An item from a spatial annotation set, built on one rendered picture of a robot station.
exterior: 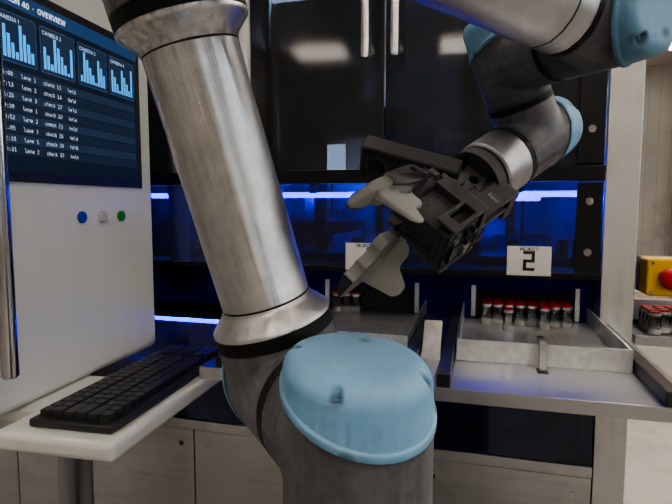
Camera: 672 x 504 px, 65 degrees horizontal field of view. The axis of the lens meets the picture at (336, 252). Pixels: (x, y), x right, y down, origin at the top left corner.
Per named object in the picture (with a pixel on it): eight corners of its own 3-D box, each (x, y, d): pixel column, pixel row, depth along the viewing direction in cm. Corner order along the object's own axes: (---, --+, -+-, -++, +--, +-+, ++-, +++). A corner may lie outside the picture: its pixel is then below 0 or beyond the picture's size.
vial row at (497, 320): (481, 321, 113) (481, 300, 113) (571, 327, 109) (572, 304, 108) (481, 324, 111) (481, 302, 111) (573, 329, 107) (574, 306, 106)
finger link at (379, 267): (366, 324, 56) (424, 259, 55) (330, 287, 59) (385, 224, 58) (376, 326, 59) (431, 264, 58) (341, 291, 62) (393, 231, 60)
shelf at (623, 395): (299, 316, 130) (299, 308, 129) (613, 334, 111) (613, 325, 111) (199, 378, 83) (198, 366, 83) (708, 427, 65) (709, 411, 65)
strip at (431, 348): (424, 353, 90) (424, 319, 90) (442, 354, 89) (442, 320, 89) (412, 379, 77) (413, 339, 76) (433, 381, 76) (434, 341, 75)
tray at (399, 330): (318, 309, 128) (318, 295, 128) (426, 315, 121) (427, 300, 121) (263, 345, 95) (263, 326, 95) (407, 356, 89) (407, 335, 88)
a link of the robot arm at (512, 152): (489, 117, 61) (470, 168, 67) (462, 133, 59) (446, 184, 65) (542, 153, 57) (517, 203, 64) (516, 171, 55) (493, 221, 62)
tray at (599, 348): (462, 317, 119) (462, 301, 119) (588, 324, 112) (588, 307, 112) (456, 359, 86) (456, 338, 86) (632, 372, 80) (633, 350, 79)
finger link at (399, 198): (403, 210, 43) (449, 211, 51) (355, 169, 46) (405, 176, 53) (383, 240, 45) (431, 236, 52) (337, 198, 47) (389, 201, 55)
